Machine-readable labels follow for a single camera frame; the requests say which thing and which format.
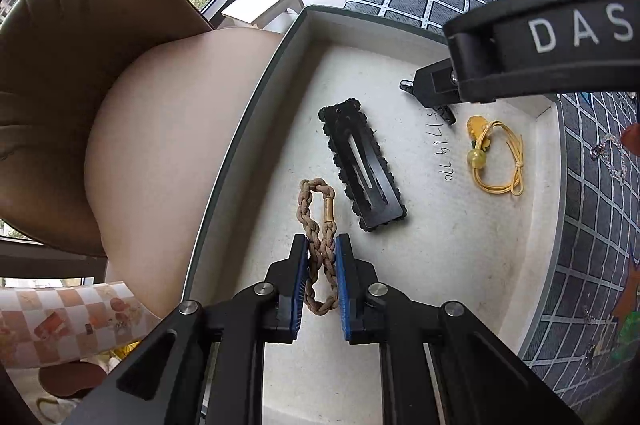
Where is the white wooden stool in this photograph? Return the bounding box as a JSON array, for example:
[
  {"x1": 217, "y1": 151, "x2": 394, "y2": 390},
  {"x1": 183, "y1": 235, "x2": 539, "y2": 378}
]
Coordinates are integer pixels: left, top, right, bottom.
[{"x1": 221, "y1": 0, "x2": 307, "y2": 28}]

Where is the white shallow cardboard box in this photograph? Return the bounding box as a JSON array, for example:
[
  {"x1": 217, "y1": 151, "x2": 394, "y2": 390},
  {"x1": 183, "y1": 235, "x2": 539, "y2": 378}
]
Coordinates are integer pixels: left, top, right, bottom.
[{"x1": 180, "y1": 5, "x2": 569, "y2": 425}]

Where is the brown braided hair tie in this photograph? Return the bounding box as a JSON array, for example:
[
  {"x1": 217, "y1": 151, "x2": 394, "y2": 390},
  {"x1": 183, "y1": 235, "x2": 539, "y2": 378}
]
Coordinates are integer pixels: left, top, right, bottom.
[{"x1": 297, "y1": 178, "x2": 341, "y2": 317}]

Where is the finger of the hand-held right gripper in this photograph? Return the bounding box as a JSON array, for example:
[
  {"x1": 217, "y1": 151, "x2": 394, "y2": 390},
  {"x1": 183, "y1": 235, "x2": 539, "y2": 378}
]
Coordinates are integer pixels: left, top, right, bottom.
[{"x1": 411, "y1": 57, "x2": 461, "y2": 106}]

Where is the black scalloped snap hair clip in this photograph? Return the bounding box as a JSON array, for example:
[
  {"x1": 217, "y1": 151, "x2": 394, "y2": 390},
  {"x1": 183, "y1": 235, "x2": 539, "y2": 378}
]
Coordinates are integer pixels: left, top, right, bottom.
[{"x1": 317, "y1": 102, "x2": 409, "y2": 234}]

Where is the yellow beaded hair tie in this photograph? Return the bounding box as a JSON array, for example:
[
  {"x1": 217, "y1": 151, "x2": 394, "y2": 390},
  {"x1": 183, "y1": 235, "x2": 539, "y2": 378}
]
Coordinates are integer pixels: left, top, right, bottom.
[{"x1": 466, "y1": 115, "x2": 525, "y2": 198}]

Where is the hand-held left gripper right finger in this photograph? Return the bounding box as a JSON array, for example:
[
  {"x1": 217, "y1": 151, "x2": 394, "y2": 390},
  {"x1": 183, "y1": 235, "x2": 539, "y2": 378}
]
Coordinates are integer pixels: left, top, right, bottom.
[{"x1": 334, "y1": 232, "x2": 592, "y2": 425}]

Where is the checkered orange patterned cloth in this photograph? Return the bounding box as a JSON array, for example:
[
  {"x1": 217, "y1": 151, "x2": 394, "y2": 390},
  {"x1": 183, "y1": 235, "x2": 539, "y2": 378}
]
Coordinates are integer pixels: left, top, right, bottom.
[{"x1": 0, "y1": 281, "x2": 162, "y2": 369}]

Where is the clear crystal bead bracelet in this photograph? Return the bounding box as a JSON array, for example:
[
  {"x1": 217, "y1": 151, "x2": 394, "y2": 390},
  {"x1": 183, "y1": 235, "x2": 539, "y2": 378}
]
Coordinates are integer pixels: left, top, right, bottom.
[{"x1": 590, "y1": 132, "x2": 632, "y2": 181}]

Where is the beige leather chair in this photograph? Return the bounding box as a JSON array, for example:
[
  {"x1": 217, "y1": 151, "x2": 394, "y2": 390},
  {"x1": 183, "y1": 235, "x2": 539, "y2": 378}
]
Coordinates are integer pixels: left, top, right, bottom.
[{"x1": 0, "y1": 0, "x2": 287, "y2": 322}]

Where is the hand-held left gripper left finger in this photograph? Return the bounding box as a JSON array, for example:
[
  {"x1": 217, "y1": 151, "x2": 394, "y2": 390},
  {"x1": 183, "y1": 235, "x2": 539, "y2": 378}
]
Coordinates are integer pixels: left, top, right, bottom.
[{"x1": 65, "y1": 233, "x2": 309, "y2": 425}]

